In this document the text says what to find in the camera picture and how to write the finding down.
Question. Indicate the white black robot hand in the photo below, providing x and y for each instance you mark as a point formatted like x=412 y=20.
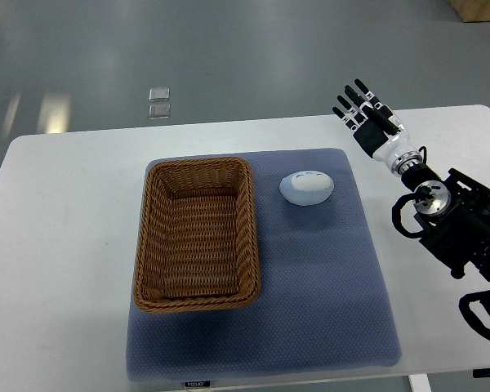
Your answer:
x=379 y=132

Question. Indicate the light blue plush toy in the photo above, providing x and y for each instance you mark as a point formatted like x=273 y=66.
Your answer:
x=306 y=188

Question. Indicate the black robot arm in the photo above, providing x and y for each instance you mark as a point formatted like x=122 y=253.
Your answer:
x=449 y=217

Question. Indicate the brown wicker basket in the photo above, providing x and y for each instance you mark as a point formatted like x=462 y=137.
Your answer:
x=197 y=246

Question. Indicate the wooden box corner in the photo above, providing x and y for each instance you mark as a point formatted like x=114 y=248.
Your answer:
x=472 y=11

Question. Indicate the blue fabric mat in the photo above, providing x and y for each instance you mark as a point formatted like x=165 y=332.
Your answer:
x=323 y=303

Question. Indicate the lower floor socket plate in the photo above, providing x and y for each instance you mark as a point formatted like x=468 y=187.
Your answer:
x=159 y=111

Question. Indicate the floor socket plate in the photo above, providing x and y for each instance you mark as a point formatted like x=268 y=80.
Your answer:
x=159 y=111
x=159 y=94

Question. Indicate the upper floor socket plate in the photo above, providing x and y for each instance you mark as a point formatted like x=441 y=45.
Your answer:
x=159 y=94

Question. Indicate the white table leg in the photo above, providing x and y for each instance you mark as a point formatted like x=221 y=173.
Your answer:
x=419 y=383

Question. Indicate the black table control panel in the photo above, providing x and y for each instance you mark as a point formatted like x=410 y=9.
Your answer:
x=481 y=373

